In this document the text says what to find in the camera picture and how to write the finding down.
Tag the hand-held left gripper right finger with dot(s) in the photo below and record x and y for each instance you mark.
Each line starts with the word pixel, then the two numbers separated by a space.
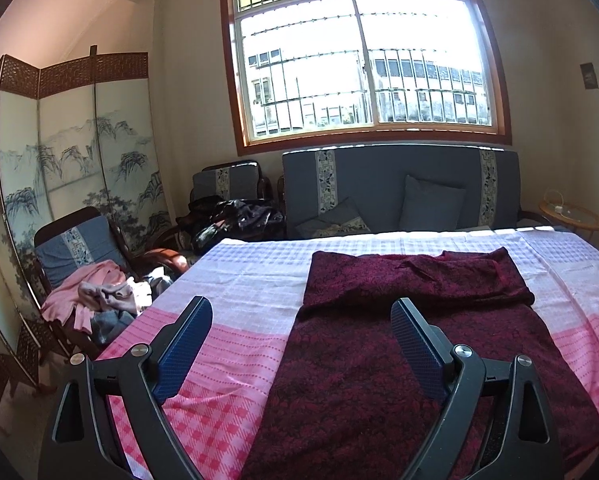
pixel 417 347

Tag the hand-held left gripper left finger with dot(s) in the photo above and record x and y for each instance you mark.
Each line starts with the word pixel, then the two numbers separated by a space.
pixel 184 345

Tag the maroon floral knit garment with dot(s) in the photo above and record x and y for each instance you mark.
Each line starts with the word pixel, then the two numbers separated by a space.
pixel 349 360

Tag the pile of pink clothes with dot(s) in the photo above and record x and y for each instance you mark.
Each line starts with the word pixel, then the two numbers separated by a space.
pixel 79 295

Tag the pile of dark clothes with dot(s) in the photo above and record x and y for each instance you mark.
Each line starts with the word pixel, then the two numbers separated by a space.
pixel 239 220

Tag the wooden armchair with pink clothes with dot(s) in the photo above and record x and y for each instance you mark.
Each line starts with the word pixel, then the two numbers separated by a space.
pixel 69 250

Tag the wooden armchair with dark clothes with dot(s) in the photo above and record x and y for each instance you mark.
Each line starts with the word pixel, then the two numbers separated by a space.
pixel 229 180

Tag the pink checked bed sheet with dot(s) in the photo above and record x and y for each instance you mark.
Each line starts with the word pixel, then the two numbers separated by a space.
pixel 249 285

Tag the plain grey cushion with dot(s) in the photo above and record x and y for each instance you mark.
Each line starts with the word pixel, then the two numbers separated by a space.
pixel 432 205

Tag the patterned grey cushion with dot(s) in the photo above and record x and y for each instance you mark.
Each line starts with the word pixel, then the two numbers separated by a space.
pixel 334 222

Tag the grey cushioned sofa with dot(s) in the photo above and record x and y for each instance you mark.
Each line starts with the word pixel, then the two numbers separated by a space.
pixel 374 180

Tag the round wooden side table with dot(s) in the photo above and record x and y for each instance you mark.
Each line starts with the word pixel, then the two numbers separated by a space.
pixel 574 217

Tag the painted folding screen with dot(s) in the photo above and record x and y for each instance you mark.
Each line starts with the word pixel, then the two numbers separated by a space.
pixel 69 160

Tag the wooden framed barred window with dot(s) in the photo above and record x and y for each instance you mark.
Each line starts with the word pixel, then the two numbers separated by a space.
pixel 359 60

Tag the dark wall plate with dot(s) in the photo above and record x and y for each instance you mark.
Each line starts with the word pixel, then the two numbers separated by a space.
pixel 588 76

